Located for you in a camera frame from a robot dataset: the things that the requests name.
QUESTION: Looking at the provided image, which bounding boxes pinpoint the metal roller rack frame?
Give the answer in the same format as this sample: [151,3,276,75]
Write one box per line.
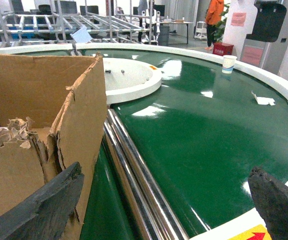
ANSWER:
[0,11,146,48]

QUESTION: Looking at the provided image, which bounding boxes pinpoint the white conveyor centre hub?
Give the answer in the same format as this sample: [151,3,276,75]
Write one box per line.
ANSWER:
[103,57,162,105]

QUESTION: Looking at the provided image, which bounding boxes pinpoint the person in orange jacket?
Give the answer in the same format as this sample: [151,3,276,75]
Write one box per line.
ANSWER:
[205,0,224,50]

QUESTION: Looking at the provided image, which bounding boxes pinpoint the green circular conveyor belt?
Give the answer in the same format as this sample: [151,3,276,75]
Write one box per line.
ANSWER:
[13,48,288,240]

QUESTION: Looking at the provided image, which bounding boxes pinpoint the torn white paper scrap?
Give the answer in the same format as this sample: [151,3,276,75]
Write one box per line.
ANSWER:
[251,91,276,106]

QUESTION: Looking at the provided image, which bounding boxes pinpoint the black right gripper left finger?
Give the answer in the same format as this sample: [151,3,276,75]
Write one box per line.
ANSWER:
[0,162,84,240]

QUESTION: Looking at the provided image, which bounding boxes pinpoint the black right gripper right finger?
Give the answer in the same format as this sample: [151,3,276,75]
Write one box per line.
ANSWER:
[248,166,288,240]

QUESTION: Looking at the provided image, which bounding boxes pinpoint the white humanoid robot background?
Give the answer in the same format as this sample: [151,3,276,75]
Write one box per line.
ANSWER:
[138,0,160,45]

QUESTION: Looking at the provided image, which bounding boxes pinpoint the red box on floor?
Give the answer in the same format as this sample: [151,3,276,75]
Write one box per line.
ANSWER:
[213,42,234,56]

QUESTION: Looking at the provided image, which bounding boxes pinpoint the white paper cup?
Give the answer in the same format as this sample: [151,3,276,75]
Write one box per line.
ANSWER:
[222,55,237,74]

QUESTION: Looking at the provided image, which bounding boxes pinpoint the steel conveyor rollers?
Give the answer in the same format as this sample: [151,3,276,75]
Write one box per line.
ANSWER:
[104,109,189,240]

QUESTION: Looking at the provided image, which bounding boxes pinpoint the yellow red arrow sticker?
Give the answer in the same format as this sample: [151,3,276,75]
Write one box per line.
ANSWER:
[229,224,272,240]

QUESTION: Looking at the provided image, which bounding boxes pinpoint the large cardboard box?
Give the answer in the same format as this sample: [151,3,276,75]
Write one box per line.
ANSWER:
[0,54,107,240]

